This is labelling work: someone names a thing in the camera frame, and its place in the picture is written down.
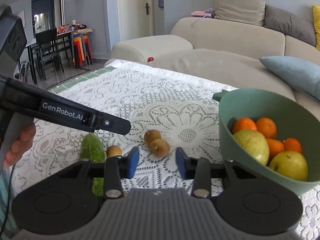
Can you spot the grey patterned cushion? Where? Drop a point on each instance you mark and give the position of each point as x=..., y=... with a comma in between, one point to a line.
x=289, y=24

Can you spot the pink telephone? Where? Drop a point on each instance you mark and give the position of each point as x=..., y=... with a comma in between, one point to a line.
x=209, y=13

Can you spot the orange mandarin back left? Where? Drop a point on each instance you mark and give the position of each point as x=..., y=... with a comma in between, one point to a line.
x=244, y=123

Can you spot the beige sofa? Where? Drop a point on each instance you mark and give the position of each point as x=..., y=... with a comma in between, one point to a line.
x=222, y=51

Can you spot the green plastic bowl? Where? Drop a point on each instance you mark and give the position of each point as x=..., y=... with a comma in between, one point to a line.
x=292, y=121

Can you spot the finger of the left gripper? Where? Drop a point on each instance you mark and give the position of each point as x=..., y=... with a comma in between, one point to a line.
x=33, y=102

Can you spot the black dining chair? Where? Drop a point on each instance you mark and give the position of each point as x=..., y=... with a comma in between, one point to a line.
x=48, y=50

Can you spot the white lace tablecloth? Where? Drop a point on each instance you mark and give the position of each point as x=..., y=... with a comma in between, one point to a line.
x=177, y=105

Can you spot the yellow cushion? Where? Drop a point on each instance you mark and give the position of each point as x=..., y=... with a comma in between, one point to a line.
x=316, y=23

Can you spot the orange mandarin middle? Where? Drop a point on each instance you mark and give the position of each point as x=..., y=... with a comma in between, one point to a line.
x=275, y=147

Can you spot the beige back cushion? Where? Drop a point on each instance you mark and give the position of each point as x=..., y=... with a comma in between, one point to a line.
x=243, y=11

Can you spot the orange mandarin far right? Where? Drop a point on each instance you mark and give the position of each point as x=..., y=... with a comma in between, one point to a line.
x=292, y=144

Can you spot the white door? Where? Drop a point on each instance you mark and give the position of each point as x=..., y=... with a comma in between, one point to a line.
x=135, y=19

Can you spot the person's left hand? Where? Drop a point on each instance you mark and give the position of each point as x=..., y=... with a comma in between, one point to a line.
x=21, y=145

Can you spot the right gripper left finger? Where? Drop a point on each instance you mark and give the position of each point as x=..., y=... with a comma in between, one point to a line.
x=113, y=170

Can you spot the stacked colourful stools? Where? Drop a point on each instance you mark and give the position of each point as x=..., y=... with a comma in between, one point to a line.
x=81, y=49

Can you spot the green cucumber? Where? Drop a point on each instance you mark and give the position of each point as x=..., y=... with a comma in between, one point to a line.
x=92, y=148

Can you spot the yellow-green apple right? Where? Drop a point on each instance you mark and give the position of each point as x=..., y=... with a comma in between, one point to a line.
x=290, y=164

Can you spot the light blue cushion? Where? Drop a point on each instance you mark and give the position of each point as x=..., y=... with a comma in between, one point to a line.
x=299, y=74

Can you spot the brown kiwi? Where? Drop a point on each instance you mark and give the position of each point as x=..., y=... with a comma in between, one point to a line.
x=113, y=151
x=160, y=148
x=151, y=135

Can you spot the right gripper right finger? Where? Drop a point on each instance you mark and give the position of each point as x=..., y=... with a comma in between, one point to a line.
x=201, y=171

